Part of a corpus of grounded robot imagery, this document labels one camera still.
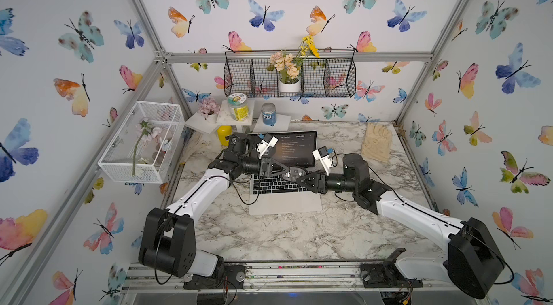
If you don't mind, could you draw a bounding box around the black wire wall basket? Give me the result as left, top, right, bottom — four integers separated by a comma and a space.
223, 47, 357, 99

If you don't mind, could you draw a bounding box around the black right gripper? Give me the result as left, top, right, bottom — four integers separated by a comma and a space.
297, 169, 359, 195

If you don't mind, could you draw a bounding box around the white corner shelf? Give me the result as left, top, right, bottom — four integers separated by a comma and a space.
184, 100, 255, 134

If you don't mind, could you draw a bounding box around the silver laptop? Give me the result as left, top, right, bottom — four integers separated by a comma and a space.
249, 131, 322, 216

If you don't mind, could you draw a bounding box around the white pot with flowers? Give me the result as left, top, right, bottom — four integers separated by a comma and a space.
266, 35, 321, 94

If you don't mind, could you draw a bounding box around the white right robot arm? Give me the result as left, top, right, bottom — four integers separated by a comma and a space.
290, 154, 508, 299

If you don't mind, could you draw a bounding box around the small pink flower pot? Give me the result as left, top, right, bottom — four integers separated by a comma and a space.
199, 97, 221, 123

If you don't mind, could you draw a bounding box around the white mesh wall box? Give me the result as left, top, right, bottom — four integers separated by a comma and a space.
98, 101, 184, 184

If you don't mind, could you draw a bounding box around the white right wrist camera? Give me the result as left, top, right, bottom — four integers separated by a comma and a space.
313, 146, 334, 175

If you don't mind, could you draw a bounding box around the white riser shelf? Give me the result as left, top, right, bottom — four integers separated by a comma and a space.
252, 113, 292, 135

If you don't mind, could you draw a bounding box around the cream fabric glove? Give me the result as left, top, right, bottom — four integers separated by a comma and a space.
361, 123, 393, 164

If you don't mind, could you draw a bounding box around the blue can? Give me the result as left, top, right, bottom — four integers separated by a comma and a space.
262, 103, 277, 126

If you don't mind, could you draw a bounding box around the pink artificial flower stem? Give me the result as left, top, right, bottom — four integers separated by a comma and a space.
131, 118, 162, 177

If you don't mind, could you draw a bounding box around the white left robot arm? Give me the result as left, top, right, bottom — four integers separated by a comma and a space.
138, 133, 308, 280

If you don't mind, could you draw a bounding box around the yellow bottle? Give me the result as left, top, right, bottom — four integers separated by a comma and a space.
217, 126, 233, 147

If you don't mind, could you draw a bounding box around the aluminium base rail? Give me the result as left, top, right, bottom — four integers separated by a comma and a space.
122, 260, 487, 293

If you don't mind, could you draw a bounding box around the yellow label jar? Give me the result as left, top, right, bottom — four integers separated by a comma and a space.
227, 93, 249, 121

